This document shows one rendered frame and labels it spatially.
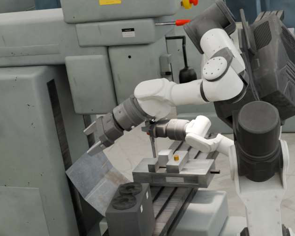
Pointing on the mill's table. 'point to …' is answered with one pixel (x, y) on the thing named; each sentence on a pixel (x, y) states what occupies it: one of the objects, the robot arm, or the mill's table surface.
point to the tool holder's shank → (154, 147)
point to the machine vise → (197, 182)
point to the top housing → (117, 9)
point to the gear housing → (122, 32)
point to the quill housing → (135, 66)
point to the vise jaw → (171, 167)
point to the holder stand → (131, 211)
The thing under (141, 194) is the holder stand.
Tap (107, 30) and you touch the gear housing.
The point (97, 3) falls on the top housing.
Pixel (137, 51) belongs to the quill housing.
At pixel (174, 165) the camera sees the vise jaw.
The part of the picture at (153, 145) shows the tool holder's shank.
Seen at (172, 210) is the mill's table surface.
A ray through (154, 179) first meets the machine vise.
